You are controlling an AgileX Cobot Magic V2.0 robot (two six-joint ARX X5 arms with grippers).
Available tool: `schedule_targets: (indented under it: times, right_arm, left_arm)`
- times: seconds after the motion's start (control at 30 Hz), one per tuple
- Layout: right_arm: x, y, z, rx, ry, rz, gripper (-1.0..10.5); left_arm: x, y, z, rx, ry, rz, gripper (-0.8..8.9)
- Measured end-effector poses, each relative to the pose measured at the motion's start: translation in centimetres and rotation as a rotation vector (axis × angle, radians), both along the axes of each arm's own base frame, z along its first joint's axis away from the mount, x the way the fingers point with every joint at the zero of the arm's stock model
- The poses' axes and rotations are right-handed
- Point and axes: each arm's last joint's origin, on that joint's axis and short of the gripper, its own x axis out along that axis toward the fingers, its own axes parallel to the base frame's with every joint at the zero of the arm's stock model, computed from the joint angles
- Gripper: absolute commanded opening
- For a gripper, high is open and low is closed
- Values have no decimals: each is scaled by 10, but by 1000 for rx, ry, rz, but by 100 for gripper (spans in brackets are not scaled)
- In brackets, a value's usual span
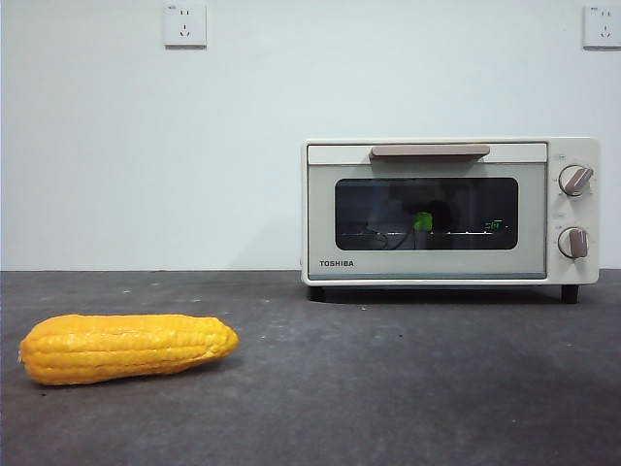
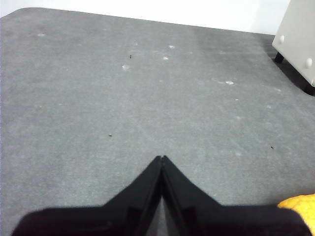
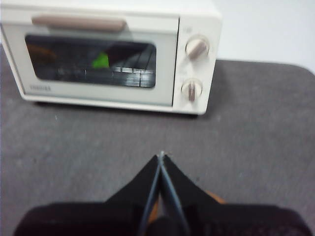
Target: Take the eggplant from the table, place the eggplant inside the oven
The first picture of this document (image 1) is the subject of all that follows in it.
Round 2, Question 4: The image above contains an oven temperature knob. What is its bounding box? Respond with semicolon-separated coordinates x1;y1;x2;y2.
557;164;595;198

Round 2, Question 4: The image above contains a yellow corn cob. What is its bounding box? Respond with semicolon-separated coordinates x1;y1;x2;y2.
18;314;241;387

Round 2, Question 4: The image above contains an oven timer knob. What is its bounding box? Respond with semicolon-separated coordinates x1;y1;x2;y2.
556;226;591;258

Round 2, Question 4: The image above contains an oven door with beige handle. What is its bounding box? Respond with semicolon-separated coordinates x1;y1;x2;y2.
305;142;548;282

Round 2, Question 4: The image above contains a purple eggplant with green stem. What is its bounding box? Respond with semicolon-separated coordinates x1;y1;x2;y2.
411;199;460;234

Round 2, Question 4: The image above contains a white wall socket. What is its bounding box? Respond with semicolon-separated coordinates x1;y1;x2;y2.
163;2;209;50
581;3;621;50

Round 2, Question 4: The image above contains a cream Toshiba toaster oven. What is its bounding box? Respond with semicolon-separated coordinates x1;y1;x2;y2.
299;137;602;306

